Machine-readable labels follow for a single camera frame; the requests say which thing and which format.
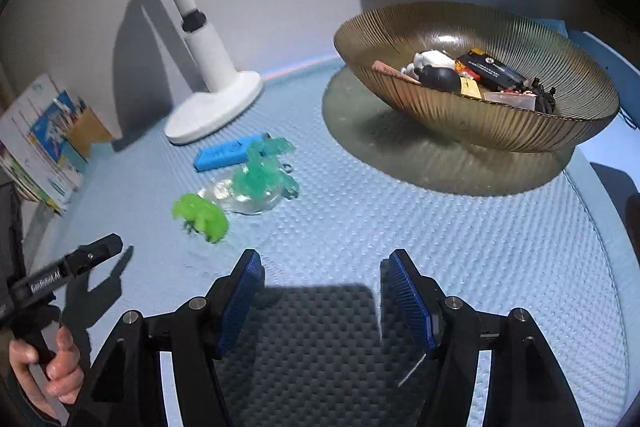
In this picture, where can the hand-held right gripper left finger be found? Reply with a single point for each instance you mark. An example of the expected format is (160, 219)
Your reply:
(242, 302)

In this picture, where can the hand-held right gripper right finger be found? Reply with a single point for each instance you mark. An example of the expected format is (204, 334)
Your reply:
(410, 302)

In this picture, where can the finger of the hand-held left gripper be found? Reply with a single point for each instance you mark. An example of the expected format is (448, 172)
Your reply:
(95, 254)

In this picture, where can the amber ribbed glass bowl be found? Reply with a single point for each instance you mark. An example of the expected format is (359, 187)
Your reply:
(450, 112)

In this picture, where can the pink card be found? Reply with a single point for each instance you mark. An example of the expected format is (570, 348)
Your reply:
(392, 72)

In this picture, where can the white figurine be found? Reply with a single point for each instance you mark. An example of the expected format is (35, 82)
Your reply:
(430, 61)

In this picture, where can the person's left forearm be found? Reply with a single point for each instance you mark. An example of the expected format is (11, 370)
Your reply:
(42, 412)

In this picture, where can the person's left hand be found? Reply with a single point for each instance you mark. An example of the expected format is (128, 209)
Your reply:
(65, 374)

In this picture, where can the green plastic toy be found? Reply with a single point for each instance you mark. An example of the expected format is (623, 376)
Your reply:
(202, 214)

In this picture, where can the clear plastic bag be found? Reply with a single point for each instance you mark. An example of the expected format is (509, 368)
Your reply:
(220, 196)

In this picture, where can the brown cardboard box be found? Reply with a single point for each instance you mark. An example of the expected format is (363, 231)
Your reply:
(90, 129)

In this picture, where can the teal plastic toy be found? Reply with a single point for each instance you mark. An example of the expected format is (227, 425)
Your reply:
(260, 174)

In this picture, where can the blue lighter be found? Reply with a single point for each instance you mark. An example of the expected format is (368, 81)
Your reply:
(225, 153)

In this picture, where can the white desk lamp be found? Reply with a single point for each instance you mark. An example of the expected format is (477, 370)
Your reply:
(210, 72)

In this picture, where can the yellow tag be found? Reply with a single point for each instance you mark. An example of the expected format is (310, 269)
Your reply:
(470, 89)

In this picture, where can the black round object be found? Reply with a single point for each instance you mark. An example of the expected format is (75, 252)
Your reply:
(440, 79)

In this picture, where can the black rectangular box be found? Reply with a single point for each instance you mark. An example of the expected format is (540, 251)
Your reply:
(492, 69)

